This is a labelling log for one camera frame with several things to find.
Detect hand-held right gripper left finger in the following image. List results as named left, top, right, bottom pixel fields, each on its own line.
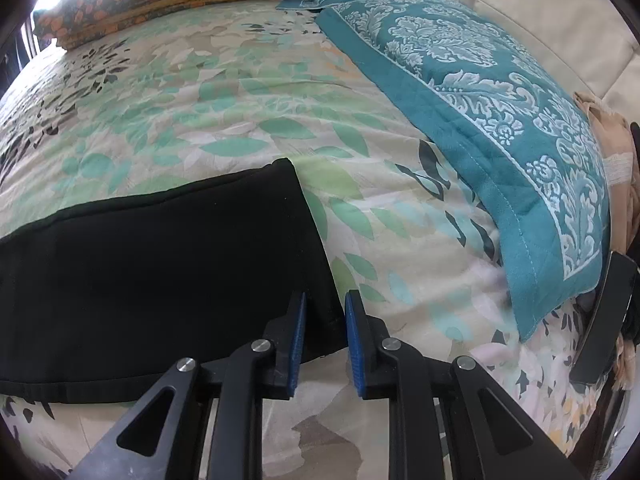
left=72, top=291, right=307, bottom=480

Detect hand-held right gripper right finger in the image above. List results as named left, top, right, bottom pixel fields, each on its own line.
left=345, top=290, right=586, bottom=480

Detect black pants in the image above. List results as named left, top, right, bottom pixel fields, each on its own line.
left=0, top=158, right=348, bottom=403

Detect leaf print bed sheet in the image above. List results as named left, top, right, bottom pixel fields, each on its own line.
left=0, top=0, right=621, bottom=480

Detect black glossy panel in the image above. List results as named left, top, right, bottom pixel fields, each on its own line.
left=572, top=251, right=640, bottom=386

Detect large teal damask pillow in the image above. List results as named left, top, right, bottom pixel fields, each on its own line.
left=315, top=0, right=612, bottom=343

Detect beige cloth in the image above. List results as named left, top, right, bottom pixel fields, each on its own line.
left=575, top=91, right=640, bottom=256

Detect cream padded headboard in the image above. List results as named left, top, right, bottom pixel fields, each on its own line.
left=350, top=0, right=640, bottom=126

